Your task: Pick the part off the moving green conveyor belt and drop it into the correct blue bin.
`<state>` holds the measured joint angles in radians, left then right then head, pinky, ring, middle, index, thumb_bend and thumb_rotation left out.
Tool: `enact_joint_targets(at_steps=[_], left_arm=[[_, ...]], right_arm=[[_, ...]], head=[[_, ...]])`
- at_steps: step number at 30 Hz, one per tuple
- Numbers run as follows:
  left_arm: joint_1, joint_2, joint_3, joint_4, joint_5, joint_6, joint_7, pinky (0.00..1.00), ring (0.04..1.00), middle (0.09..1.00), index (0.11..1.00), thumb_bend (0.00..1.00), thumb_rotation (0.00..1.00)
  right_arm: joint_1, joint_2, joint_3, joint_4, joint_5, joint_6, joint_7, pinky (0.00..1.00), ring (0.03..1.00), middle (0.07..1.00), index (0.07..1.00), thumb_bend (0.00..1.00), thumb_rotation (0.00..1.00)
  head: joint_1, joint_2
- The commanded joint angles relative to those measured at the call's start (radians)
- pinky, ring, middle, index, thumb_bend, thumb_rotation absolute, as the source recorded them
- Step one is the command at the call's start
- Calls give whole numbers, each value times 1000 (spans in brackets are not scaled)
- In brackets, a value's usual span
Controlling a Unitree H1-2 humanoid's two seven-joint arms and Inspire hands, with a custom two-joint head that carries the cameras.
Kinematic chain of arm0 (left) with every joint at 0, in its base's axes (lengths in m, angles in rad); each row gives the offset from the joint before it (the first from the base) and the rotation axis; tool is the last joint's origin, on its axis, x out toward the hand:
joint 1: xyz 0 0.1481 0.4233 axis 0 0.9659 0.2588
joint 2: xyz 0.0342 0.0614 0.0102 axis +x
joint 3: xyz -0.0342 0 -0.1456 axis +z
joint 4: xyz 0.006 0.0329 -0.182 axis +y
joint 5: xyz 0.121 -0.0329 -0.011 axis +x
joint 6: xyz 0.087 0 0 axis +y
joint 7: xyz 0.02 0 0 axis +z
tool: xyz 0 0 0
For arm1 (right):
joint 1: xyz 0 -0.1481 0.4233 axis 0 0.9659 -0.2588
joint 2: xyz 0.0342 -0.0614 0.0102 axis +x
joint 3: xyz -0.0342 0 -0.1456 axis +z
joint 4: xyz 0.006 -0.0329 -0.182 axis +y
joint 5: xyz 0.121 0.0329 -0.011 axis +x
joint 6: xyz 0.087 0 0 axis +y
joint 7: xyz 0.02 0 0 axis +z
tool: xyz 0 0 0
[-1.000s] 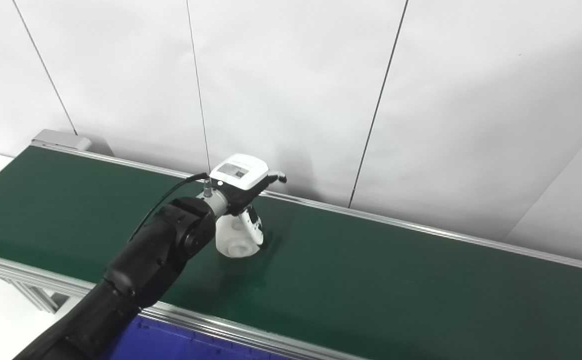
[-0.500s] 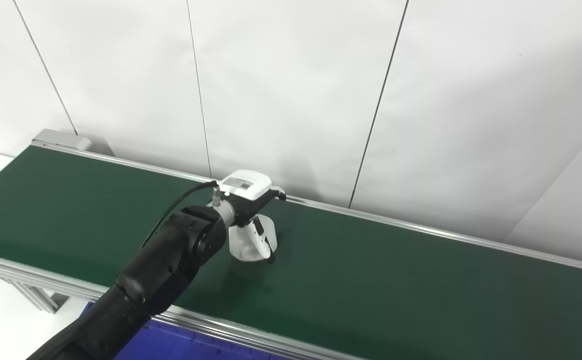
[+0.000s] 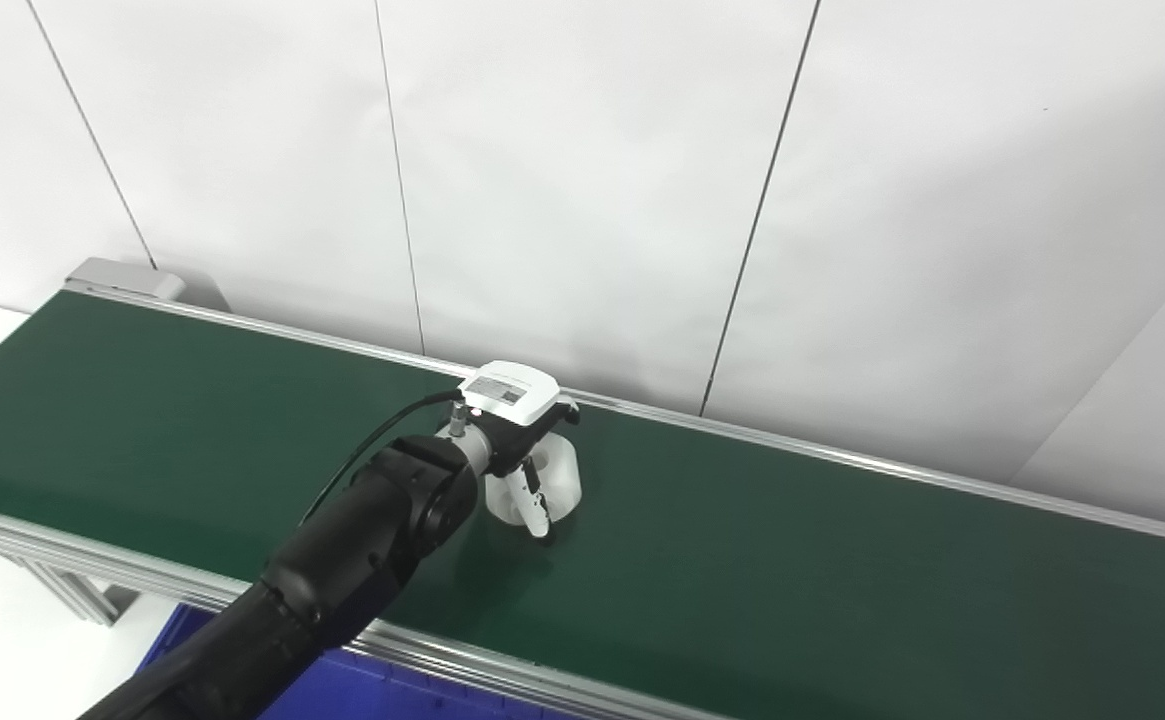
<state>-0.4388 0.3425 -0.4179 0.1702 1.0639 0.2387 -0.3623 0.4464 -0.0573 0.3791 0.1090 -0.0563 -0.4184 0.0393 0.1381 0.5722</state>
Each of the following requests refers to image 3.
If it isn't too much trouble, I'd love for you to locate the green conveyor belt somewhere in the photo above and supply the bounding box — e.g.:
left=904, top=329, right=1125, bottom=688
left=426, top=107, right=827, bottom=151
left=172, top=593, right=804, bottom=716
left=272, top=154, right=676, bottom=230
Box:
left=0, top=280, right=1165, bottom=720
left=0, top=290, right=1165, bottom=720

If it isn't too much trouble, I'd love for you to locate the grey conveyor motor box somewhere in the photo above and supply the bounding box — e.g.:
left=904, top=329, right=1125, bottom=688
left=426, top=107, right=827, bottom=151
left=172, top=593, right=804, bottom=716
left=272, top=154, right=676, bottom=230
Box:
left=64, top=257, right=186, bottom=302

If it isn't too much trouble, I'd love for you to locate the aluminium conveyor leg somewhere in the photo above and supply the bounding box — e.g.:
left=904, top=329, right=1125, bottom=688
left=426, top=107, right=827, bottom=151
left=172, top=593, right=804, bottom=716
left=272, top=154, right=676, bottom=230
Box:
left=0, top=553, right=140, bottom=627

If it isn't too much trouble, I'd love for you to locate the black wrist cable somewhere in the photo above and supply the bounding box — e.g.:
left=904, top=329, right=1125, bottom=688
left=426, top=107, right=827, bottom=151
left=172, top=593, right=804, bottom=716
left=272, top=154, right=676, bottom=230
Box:
left=297, top=390, right=465, bottom=526

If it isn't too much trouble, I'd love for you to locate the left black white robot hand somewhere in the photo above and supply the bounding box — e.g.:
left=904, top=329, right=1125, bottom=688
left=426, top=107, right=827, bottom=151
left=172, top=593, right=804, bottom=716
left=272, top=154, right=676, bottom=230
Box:
left=457, top=360, right=583, bottom=541

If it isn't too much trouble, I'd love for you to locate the white cylindrical plastic part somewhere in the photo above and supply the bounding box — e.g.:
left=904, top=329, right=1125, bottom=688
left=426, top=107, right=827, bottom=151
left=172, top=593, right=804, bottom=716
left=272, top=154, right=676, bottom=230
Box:
left=485, top=430, right=583, bottom=529

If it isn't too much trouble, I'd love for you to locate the blue plastic bin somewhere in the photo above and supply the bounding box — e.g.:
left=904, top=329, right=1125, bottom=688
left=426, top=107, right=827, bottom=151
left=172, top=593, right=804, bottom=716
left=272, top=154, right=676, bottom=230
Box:
left=137, top=603, right=583, bottom=720

